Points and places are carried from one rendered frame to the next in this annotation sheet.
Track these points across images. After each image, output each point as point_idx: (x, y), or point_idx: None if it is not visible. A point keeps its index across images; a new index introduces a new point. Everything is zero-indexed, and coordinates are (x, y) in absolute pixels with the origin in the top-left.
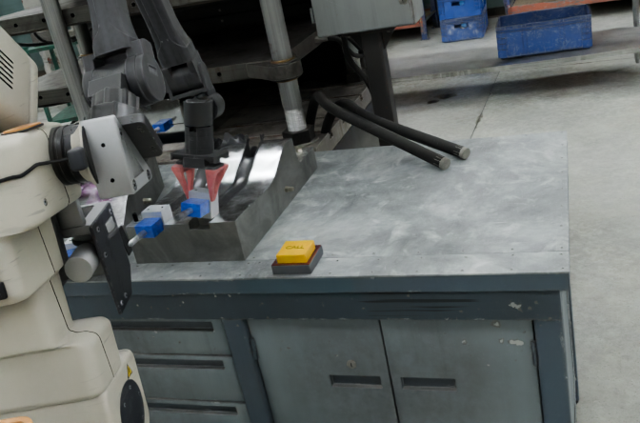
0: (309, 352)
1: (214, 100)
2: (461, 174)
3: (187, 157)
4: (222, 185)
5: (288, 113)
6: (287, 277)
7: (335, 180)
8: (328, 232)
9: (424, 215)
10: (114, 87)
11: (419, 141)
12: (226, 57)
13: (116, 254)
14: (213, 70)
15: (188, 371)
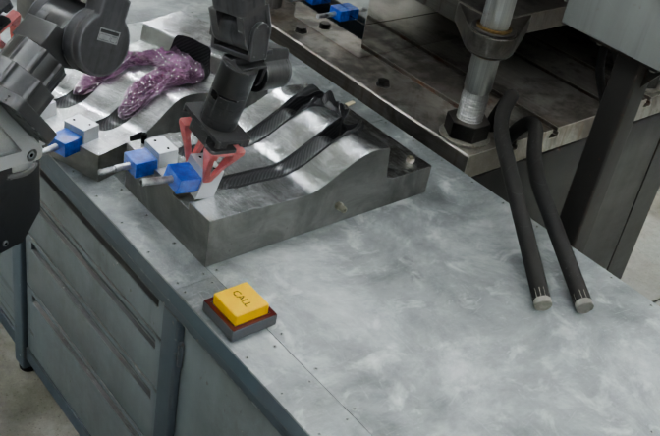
0: (221, 405)
1: (268, 72)
2: (544, 334)
3: (195, 120)
4: (270, 155)
5: (464, 94)
6: (208, 326)
7: (416, 227)
8: (315, 298)
9: (428, 360)
10: (37, 39)
11: (553, 247)
12: None
13: (15, 197)
14: None
15: (128, 321)
